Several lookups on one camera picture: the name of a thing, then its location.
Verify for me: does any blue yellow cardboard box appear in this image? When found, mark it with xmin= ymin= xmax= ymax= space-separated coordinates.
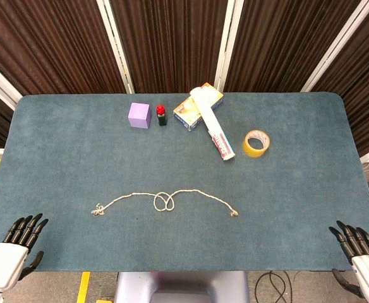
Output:
xmin=172 ymin=82 xmax=224 ymax=133

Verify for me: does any dark bottle with red cap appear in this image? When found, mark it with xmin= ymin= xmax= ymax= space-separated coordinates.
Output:
xmin=156 ymin=104 xmax=168 ymax=127

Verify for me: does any white plastic wrap roll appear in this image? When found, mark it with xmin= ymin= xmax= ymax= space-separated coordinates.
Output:
xmin=189 ymin=87 xmax=236 ymax=162

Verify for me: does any beige braided rope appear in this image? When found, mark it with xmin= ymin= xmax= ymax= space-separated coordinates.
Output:
xmin=91 ymin=188 xmax=239 ymax=219

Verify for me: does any grey robot torso base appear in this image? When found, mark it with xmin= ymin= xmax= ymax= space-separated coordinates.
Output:
xmin=114 ymin=271 xmax=251 ymax=303

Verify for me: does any yellow packing tape roll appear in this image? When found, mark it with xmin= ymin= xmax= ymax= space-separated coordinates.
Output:
xmin=242 ymin=129 xmax=271 ymax=158

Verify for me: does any black floor cable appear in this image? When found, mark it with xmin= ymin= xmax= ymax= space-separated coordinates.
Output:
xmin=255 ymin=270 xmax=303 ymax=303

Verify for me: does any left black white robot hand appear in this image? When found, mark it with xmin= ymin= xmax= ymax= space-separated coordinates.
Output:
xmin=0 ymin=213 xmax=49 ymax=290

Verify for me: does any blue-grey felt table mat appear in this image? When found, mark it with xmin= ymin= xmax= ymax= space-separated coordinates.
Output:
xmin=0 ymin=92 xmax=369 ymax=273

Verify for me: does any purple cube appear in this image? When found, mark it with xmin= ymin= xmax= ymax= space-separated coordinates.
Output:
xmin=128 ymin=102 xmax=151 ymax=129

